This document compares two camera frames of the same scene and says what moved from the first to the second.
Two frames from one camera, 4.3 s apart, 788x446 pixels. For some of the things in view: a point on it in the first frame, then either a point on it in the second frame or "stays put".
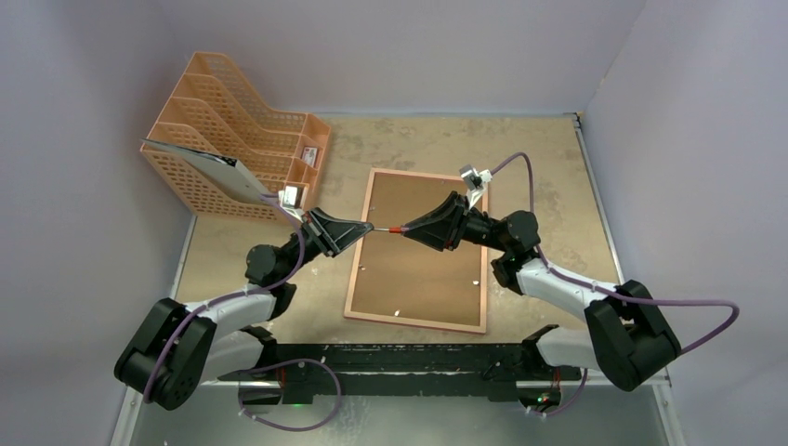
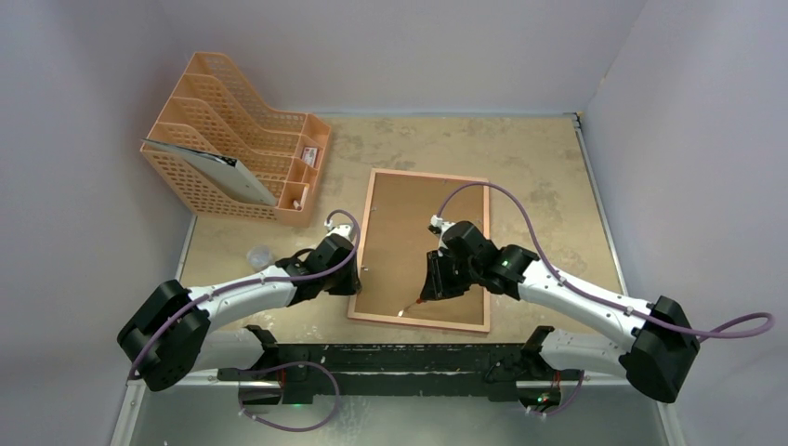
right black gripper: [458, 221] to [439, 276]
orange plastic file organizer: [215, 110] stays put
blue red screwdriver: [393, 229] to [401, 312]
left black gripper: [331, 235] to [351, 285]
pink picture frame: [398, 279] stays put
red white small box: [309, 155] stays put
